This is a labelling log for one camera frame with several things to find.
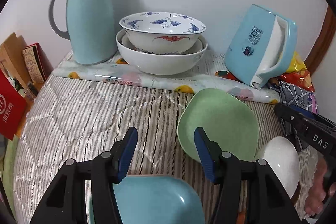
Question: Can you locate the light blue square plate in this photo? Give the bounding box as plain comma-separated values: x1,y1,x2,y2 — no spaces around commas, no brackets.
89,175,206,224

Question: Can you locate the patterned red book box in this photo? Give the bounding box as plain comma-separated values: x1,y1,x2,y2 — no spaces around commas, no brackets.
22,43,52,83

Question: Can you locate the blue patterned porcelain bowl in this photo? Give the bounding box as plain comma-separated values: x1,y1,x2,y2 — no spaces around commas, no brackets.
119,11,206,55

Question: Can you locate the brown cardboard box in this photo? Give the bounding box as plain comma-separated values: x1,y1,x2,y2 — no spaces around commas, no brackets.
1,32,36,101

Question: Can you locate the red chips bag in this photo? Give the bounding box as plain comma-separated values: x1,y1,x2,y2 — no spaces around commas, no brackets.
276,69,315,92

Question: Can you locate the light blue electric kettle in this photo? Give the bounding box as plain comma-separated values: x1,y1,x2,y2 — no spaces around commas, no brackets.
224,4,297,89

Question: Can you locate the white ceramic bowl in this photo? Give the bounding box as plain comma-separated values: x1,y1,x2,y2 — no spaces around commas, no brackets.
254,136,299,198

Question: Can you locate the brown wooden door frame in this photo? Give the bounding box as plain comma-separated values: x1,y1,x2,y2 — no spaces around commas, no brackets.
305,6,336,75

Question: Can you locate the fruit patterned plastic mat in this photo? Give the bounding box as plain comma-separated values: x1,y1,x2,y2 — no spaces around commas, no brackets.
52,50,280,105

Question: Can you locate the right hand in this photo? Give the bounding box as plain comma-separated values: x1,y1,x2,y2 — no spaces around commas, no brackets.
305,158,336,215

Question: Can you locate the striped quilted bed cover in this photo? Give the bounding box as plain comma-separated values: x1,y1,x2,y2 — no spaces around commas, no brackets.
12,74,320,224

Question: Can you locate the light blue thermos jug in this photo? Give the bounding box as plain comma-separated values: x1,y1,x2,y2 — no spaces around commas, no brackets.
49,0,117,65

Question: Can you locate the green square plate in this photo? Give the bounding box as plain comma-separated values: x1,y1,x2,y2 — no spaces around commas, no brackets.
177,88,259,162

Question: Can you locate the red paper bag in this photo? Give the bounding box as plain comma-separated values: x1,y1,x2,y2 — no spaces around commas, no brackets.
0,72,27,140

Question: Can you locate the grey checked folded cloth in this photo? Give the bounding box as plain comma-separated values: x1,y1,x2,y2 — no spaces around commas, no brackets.
267,79,319,152

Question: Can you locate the yellow chips bag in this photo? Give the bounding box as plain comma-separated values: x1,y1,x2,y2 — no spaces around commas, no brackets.
286,51,307,73

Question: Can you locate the large white porcelain bowl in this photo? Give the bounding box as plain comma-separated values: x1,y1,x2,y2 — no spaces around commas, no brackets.
116,30,209,76

